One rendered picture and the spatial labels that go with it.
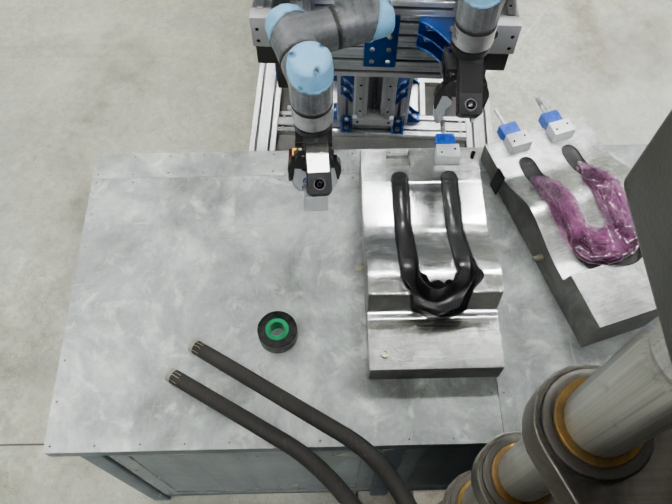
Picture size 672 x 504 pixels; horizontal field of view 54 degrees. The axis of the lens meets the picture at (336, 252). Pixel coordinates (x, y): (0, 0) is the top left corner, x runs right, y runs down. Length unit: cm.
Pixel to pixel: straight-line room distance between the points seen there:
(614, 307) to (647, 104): 174
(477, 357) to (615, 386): 85
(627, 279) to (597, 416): 92
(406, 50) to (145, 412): 112
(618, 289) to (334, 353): 57
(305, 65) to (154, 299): 63
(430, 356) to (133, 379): 59
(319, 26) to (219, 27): 193
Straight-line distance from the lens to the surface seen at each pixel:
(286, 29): 118
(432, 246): 136
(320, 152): 122
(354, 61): 189
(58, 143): 285
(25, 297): 253
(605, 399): 51
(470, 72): 128
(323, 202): 137
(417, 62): 189
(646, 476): 61
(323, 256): 146
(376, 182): 145
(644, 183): 35
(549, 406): 59
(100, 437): 140
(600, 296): 139
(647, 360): 45
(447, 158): 148
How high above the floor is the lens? 209
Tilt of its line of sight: 62 degrees down
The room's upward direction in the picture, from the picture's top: straight up
